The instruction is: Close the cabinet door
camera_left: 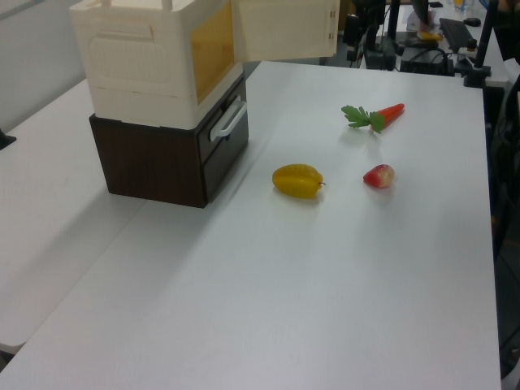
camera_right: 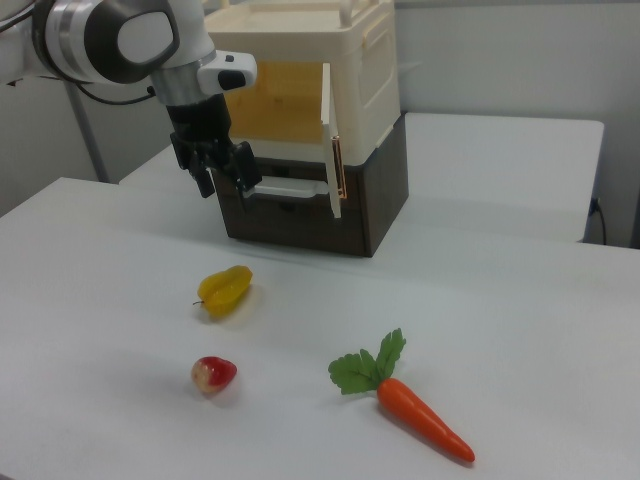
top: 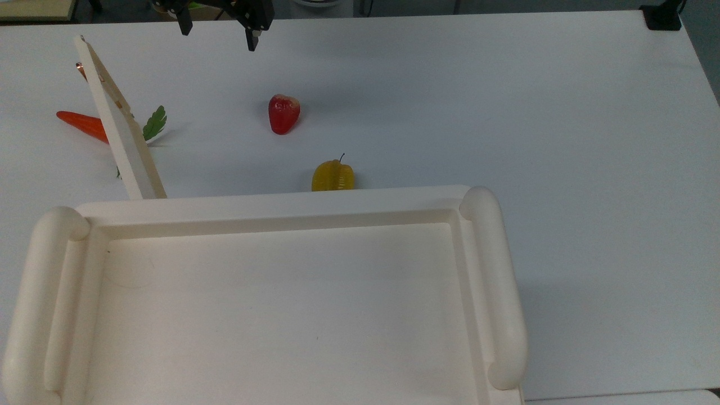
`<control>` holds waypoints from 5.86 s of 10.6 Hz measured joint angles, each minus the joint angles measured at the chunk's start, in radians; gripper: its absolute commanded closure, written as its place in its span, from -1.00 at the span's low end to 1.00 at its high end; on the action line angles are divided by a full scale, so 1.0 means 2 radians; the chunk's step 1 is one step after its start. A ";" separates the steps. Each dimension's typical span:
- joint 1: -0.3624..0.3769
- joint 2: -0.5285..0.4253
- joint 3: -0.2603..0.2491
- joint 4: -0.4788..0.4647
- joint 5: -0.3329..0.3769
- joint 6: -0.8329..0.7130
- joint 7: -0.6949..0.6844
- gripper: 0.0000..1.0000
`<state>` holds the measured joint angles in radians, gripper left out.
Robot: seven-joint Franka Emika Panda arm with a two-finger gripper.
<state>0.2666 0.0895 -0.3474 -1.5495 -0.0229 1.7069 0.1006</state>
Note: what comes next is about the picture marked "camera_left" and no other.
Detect cream plastic cabinet door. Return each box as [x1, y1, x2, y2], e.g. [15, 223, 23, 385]
[234, 0, 340, 63]

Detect cream plastic storage cabinet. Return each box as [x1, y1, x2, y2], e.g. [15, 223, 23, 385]
[68, 0, 245, 130]

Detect yellow toy star fruit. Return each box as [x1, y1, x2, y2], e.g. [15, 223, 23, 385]
[271, 163, 327, 200]

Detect dark brown wooden drawer box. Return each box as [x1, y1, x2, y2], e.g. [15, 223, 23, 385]
[89, 72, 249, 209]

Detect red pink toy fruit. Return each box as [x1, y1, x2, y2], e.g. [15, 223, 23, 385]
[362, 163, 397, 189]

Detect orange toy carrot green leaves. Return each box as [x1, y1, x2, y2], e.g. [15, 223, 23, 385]
[340, 102, 406, 135]

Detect black flat electronics box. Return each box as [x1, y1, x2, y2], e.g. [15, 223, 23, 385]
[400, 47, 455, 77]

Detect black pole with table clamp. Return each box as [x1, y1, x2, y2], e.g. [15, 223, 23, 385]
[463, 0, 501, 89]

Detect black computer keyboard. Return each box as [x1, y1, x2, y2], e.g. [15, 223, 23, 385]
[439, 17, 477, 52]

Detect white plastic drawer handle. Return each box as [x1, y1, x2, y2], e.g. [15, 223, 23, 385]
[209, 100, 248, 142]

